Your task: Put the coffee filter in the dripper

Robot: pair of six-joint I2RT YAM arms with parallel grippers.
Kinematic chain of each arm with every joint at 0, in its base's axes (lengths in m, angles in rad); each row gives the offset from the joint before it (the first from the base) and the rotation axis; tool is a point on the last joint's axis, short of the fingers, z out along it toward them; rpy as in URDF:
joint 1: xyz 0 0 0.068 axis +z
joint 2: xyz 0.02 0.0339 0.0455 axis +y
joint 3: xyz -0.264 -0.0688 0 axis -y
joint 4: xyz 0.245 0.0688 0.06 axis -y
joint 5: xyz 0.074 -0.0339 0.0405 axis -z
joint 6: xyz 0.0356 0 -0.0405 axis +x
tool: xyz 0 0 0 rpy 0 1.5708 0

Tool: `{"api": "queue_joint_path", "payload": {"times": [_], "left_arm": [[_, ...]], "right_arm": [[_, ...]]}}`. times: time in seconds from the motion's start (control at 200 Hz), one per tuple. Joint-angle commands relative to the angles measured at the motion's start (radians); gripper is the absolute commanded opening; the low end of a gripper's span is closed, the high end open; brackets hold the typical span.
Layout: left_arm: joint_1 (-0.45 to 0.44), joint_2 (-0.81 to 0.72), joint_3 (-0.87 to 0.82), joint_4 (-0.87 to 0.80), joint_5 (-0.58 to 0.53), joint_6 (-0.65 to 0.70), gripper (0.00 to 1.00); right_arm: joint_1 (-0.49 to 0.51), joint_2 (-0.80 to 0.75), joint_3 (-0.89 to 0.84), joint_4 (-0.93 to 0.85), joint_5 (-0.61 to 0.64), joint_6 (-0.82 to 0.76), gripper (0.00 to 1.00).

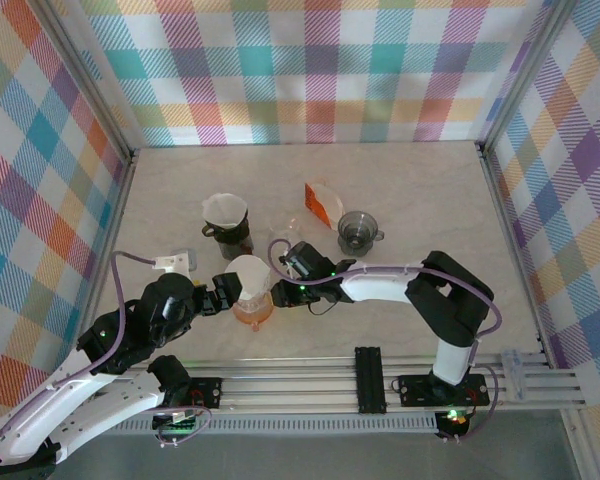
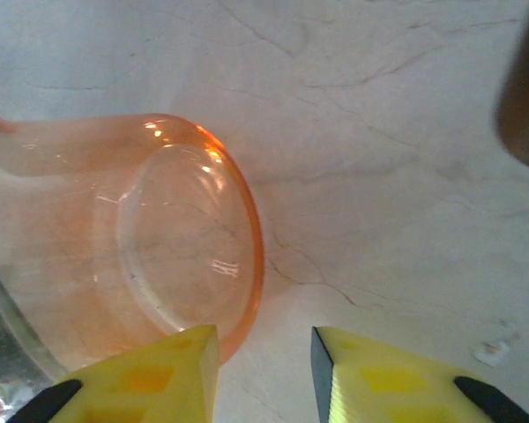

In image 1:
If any white paper coffee filter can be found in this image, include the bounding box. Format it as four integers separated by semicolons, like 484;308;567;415
201;192;249;234
223;254;271;304

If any grey carafe with brown handle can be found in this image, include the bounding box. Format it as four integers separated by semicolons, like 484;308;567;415
214;229;256;261

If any dark green plastic dripper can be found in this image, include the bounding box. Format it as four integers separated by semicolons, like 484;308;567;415
201;214;254;246

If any clear carafe with brown handle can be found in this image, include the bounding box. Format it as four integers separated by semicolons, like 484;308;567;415
267;214;306;251

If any smoke grey plastic dripper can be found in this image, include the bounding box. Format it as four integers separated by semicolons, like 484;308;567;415
336;210;386;259

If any orange coffee filter pack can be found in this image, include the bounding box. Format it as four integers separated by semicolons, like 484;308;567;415
303;180;345;231

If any left controller board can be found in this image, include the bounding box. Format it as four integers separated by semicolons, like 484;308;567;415
152;409;201;449

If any controller board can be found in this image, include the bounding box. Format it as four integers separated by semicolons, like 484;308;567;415
434;407;474;444
152;409;201;449

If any right controller board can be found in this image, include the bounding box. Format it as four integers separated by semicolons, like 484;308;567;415
434;407;474;444

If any clear acrylic block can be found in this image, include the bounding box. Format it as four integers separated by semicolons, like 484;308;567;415
499;349;529;401

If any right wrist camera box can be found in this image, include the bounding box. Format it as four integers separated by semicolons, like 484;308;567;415
278;241;332;280

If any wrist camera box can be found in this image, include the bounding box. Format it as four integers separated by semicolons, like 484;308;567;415
278;241;332;280
152;248;200;275

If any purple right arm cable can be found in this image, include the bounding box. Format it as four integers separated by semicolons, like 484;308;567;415
267;238;504;444

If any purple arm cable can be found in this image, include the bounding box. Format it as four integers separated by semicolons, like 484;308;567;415
0;249;214;449
267;238;504;444

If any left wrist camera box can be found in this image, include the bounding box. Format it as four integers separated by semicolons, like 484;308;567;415
152;248;200;275

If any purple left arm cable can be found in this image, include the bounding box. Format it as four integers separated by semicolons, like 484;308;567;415
0;249;214;449

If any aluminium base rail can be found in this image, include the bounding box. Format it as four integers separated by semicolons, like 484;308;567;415
94;352;589;416

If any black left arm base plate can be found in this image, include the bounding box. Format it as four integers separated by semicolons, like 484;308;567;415
149;375;224;411

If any aluminium side rail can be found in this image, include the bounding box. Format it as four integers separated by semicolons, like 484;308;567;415
477;142;556;364
44;149;141;376

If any black centre rail bracket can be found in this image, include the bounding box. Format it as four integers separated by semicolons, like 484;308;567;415
354;344;386;416

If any grey slotted cable duct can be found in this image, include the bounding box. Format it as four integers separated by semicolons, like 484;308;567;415
114;412;441;436

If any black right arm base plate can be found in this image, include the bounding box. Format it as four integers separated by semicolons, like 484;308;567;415
397;372;491;407

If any aluminium frame post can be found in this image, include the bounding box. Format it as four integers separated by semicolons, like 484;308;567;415
479;0;579;151
24;0;141;161

